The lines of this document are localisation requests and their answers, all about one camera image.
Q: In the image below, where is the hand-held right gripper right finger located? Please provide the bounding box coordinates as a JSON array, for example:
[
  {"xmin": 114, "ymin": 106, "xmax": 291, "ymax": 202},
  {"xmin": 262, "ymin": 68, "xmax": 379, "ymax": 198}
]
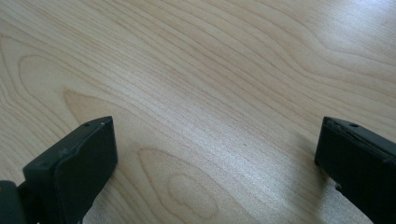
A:
[{"xmin": 314, "ymin": 116, "xmax": 396, "ymax": 224}]

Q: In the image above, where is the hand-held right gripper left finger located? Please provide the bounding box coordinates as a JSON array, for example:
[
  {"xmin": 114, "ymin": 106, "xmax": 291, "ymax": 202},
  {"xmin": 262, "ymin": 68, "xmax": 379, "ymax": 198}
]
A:
[{"xmin": 21, "ymin": 116, "xmax": 119, "ymax": 224}]

